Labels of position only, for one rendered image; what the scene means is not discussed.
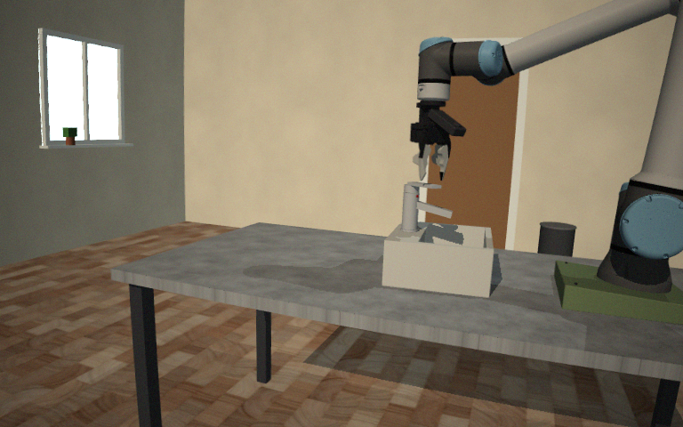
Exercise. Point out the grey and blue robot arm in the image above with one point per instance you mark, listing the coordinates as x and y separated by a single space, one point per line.
652 224

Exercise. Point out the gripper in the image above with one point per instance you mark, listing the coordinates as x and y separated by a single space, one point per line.
428 133

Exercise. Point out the grey mixer tap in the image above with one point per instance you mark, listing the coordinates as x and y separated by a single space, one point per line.
411 205

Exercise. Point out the beige rectangular sink basin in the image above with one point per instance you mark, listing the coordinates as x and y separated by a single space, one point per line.
455 260

